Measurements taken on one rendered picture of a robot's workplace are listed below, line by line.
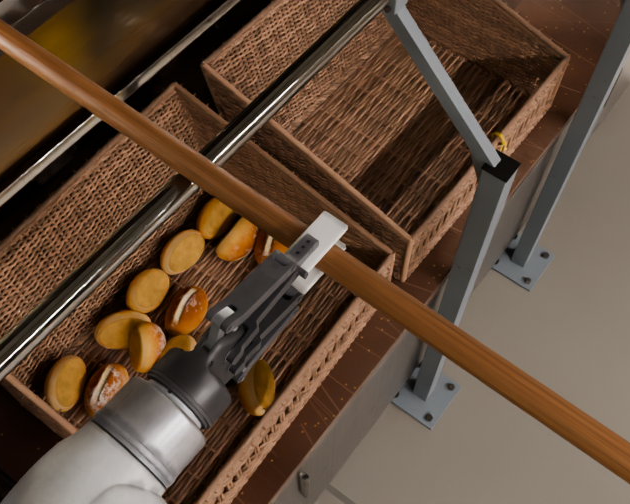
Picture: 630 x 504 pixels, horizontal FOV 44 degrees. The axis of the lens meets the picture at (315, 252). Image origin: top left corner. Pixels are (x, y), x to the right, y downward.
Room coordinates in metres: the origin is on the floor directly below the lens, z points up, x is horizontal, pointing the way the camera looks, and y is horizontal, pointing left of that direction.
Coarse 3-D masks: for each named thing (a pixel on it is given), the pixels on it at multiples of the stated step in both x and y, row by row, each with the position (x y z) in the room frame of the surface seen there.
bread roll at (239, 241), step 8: (240, 224) 0.76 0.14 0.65; (248, 224) 0.77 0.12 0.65; (232, 232) 0.75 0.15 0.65; (240, 232) 0.75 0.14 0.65; (248, 232) 0.75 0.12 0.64; (256, 232) 0.76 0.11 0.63; (224, 240) 0.73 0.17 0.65; (232, 240) 0.73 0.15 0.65; (240, 240) 0.74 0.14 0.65; (248, 240) 0.74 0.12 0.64; (216, 248) 0.73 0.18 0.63; (224, 248) 0.72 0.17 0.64; (232, 248) 0.72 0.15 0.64; (240, 248) 0.72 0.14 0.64; (248, 248) 0.73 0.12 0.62; (224, 256) 0.71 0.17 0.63; (232, 256) 0.71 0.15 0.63; (240, 256) 0.72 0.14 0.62
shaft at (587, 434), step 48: (0, 48) 0.67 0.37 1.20; (96, 96) 0.58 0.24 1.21; (144, 144) 0.52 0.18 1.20; (240, 192) 0.45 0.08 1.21; (288, 240) 0.40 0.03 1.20; (384, 288) 0.34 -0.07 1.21; (432, 336) 0.30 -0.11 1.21; (528, 384) 0.25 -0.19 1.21; (576, 432) 0.20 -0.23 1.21; (624, 480) 0.17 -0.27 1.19
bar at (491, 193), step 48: (384, 0) 0.78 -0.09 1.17; (624, 0) 1.07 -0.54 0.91; (336, 48) 0.70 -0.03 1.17; (624, 48) 1.03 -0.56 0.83; (288, 96) 0.62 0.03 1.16; (240, 144) 0.55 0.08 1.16; (480, 144) 0.69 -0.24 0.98; (576, 144) 1.04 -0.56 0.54; (192, 192) 0.49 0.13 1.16; (480, 192) 0.67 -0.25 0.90; (144, 240) 0.43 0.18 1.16; (480, 240) 0.65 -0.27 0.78; (528, 240) 1.04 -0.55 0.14; (96, 288) 0.37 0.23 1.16; (528, 288) 0.97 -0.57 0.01; (432, 384) 0.65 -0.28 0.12
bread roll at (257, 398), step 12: (264, 360) 0.51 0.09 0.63; (252, 372) 0.48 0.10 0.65; (264, 372) 0.48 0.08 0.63; (240, 384) 0.46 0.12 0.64; (252, 384) 0.45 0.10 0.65; (264, 384) 0.46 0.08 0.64; (240, 396) 0.44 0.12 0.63; (252, 396) 0.44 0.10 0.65; (264, 396) 0.44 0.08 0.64; (252, 408) 0.42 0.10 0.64
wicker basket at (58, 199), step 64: (192, 128) 0.91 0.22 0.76; (64, 192) 0.71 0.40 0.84; (320, 192) 0.76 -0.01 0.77; (0, 256) 0.59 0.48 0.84; (64, 256) 0.64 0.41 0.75; (384, 256) 0.66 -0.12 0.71; (64, 320) 0.57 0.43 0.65; (320, 320) 0.60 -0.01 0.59; (0, 384) 0.46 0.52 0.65; (320, 384) 0.48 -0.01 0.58; (256, 448) 0.35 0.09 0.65
